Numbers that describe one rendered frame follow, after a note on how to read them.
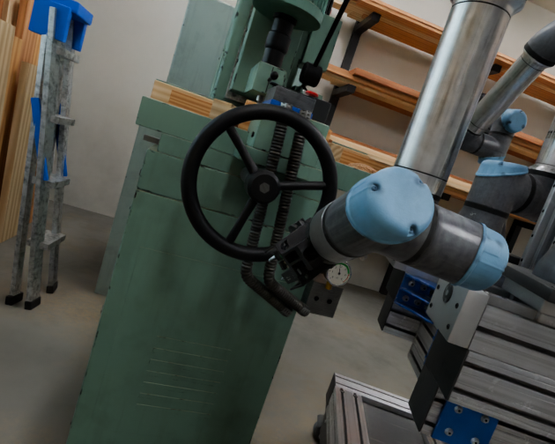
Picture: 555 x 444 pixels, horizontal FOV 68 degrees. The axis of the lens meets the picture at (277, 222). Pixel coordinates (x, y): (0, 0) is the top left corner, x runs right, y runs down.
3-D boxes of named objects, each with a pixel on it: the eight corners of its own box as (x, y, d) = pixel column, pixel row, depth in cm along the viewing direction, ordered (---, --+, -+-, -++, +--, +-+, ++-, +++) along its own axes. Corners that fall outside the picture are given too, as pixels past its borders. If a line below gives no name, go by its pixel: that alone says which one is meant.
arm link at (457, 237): (467, 220, 55) (396, 188, 52) (529, 241, 44) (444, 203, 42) (440, 273, 56) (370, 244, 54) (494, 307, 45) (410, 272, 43)
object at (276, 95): (270, 104, 81) (278, 77, 81) (260, 107, 92) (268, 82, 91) (329, 126, 85) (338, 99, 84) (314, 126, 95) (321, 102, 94)
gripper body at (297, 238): (261, 251, 63) (288, 232, 52) (302, 222, 66) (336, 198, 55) (290, 292, 62) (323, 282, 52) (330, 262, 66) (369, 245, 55)
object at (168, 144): (156, 151, 87) (161, 132, 86) (161, 145, 107) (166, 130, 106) (327, 203, 98) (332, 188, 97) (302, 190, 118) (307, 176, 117)
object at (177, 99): (167, 106, 100) (172, 89, 99) (167, 106, 102) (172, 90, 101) (388, 181, 117) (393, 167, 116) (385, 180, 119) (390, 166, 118)
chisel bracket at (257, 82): (249, 95, 99) (260, 60, 98) (241, 99, 113) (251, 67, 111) (277, 106, 101) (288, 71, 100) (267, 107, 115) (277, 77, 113)
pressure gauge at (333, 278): (320, 290, 95) (331, 257, 94) (314, 284, 99) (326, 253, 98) (344, 296, 97) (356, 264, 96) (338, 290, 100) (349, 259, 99)
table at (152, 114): (127, 122, 76) (136, 91, 75) (143, 123, 105) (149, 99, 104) (406, 212, 92) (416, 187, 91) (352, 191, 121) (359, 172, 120)
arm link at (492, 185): (456, 197, 119) (474, 152, 117) (495, 210, 121) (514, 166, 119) (481, 204, 107) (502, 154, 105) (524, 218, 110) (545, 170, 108)
